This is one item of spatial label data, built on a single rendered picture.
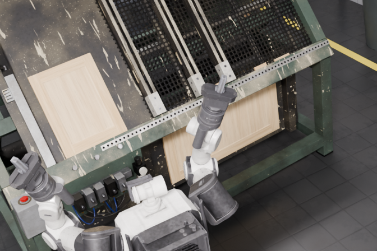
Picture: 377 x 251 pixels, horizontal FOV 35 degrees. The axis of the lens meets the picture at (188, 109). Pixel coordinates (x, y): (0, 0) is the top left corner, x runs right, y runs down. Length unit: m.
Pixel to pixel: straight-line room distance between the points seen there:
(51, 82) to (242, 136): 1.42
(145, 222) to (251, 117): 2.17
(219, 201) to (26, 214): 1.19
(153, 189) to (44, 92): 1.46
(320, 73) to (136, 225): 2.29
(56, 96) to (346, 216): 1.94
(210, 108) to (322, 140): 2.32
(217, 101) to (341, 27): 4.25
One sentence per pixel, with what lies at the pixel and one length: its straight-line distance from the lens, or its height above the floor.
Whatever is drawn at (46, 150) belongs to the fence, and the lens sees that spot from 3.22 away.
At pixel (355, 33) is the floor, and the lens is 6.06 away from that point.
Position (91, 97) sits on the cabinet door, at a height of 1.09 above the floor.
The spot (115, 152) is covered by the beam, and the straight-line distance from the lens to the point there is 3.26.
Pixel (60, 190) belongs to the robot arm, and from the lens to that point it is 1.96.
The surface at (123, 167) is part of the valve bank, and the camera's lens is 3.31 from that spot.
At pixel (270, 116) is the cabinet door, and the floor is 0.39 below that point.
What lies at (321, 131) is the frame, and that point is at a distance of 4.26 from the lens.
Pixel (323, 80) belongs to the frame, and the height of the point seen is 0.64.
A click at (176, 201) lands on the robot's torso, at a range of 2.05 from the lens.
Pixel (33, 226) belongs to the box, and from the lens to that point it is 3.02.
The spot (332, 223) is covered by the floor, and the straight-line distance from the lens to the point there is 3.88.
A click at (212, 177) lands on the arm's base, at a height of 1.40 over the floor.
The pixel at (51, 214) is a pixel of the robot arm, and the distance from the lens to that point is 2.02.
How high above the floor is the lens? 2.70
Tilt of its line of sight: 32 degrees down
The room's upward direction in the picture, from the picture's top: 10 degrees counter-clockwise
